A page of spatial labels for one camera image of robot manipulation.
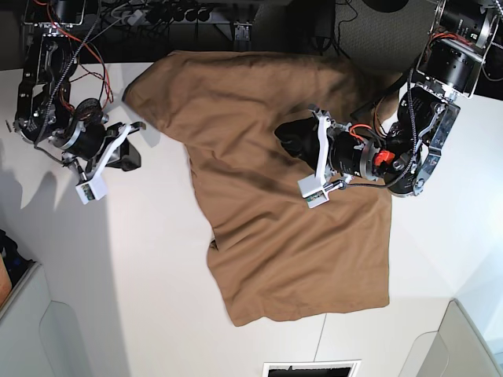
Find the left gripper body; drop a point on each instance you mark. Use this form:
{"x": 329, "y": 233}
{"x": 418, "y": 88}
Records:
{"x": 347, "y": 151}

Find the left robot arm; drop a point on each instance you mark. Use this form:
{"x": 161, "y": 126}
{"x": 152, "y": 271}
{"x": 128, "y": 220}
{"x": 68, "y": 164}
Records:
{"x": 403, "y": 158}

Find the white bin right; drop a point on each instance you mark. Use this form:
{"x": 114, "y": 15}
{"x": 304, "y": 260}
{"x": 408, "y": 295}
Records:
{"x": 457, "y": 348}

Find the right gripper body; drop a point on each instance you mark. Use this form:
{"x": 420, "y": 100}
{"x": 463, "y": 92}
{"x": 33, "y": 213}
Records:
{"x": 88, "y": 146}

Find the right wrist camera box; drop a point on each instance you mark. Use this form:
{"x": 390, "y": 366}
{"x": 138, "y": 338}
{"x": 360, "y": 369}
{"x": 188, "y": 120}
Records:
{"x": 94, "y": 189}

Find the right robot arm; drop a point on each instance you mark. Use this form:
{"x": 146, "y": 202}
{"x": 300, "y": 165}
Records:
{"x": 58, "y": 31}

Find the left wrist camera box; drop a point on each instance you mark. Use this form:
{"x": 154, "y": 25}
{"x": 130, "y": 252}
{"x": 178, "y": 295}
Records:
{"x": 313, "y": 191}

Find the brown t-shirt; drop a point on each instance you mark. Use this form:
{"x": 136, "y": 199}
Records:
{"x": 271, "y": 256}

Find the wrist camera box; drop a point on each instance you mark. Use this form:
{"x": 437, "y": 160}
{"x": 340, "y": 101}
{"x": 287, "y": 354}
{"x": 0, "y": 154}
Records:
{"x": 94, "y": 189}
{"x": 313, "y": 191}

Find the aluminium frame post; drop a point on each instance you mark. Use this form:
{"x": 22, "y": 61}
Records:
{"x": 242, "y": 37}

